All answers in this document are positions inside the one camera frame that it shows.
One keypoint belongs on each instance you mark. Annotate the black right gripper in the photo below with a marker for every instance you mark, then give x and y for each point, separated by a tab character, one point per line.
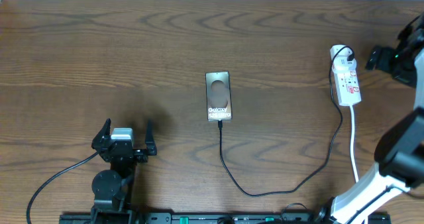
385	61

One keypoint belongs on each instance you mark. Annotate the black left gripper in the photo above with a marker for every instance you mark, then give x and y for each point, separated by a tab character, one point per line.
151	148

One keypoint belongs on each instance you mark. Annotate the gold Galaxy smartphone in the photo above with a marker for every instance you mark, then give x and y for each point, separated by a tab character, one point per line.
218	95

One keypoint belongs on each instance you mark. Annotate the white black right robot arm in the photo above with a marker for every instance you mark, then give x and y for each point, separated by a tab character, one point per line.
398	157

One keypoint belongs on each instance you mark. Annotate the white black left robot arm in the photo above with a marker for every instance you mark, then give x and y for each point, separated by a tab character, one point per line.
112	188

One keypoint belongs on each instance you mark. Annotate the white power strip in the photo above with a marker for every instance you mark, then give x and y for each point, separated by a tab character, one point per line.
343	68

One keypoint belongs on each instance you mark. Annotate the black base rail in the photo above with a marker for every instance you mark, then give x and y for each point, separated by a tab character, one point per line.
168	218

